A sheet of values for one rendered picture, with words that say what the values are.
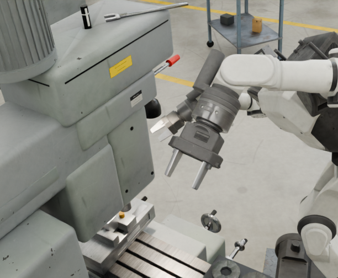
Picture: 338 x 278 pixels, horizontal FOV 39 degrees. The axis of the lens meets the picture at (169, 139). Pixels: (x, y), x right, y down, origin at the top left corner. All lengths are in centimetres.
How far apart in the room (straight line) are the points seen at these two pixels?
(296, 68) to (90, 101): 52
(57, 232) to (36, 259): 9
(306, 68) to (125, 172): 69
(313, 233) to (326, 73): 93
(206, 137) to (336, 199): 92
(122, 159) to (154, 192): 215
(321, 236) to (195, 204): 170
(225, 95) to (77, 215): 59
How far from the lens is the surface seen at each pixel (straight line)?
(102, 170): 138
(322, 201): 184
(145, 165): 157
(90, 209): 140
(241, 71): 101
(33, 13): 112
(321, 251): 196
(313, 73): 106
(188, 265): 188
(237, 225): 331
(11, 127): 124
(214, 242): 220
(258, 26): 515
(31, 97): 126
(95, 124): 130
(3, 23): 110
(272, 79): 102
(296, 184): 363
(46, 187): 125
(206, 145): 100
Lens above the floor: 238
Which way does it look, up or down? 35 degrees down
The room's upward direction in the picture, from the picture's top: 7 degrees counter-clockwise
